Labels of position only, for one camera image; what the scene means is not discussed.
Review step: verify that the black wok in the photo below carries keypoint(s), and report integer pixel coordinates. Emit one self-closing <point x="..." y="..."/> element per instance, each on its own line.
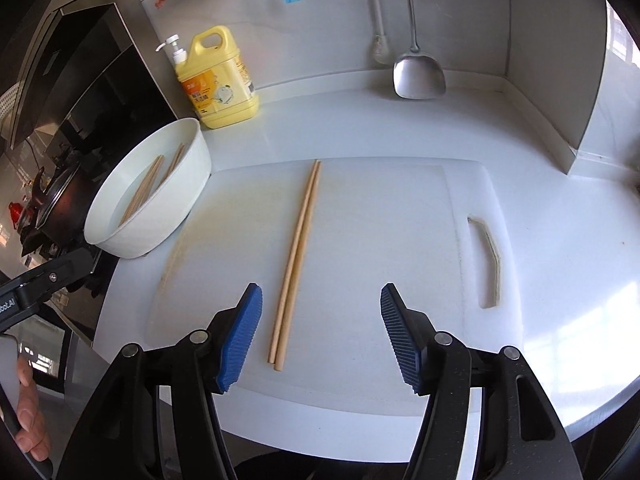
<point x="65" y="195"/>

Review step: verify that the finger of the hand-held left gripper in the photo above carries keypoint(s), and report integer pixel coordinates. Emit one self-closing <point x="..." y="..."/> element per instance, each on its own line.
<point x="65" y="267"/>

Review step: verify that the window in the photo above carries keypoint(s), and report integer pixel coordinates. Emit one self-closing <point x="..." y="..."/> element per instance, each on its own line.
<point x="622" y="40"/>

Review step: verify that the bundle of wooden chopsticks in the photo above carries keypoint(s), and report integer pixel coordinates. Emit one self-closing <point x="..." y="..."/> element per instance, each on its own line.
<point x="290" y="285"/>

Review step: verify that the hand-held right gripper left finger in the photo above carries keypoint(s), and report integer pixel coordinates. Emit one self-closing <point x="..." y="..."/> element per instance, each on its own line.
<point x="240" y="340"/>

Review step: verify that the white dish brush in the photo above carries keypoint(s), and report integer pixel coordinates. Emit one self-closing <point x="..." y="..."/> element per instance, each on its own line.
<point x="381" y="47"/>

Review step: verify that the black range hood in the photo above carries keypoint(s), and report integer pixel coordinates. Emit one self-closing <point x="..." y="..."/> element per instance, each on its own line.
<point x="75" y="70"/>

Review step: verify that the long wooden chopstick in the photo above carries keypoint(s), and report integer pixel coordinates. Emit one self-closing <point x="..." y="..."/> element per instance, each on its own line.
<point x="297" y="285"/>

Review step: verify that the white plastic bowl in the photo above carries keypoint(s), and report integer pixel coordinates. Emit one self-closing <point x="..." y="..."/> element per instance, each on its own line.
<point x="165" y="220"/>

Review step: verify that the yellow detergent pump bottle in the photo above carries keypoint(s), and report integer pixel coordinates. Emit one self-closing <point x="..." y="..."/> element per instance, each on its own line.
<point x="220" y="85"/>

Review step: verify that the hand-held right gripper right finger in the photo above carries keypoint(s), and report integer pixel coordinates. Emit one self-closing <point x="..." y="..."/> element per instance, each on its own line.
<point x="402" y="340"/>

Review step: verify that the white plastic cutting board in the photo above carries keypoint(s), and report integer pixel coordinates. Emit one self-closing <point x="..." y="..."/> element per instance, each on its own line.
<point x="380" y="240"/>

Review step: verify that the person's left hand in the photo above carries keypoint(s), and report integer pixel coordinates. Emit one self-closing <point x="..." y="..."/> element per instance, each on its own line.
<point x="30" y="410"/>

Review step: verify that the metal spatula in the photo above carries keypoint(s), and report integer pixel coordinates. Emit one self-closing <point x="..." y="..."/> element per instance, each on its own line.
<point x="417" y="77"/>

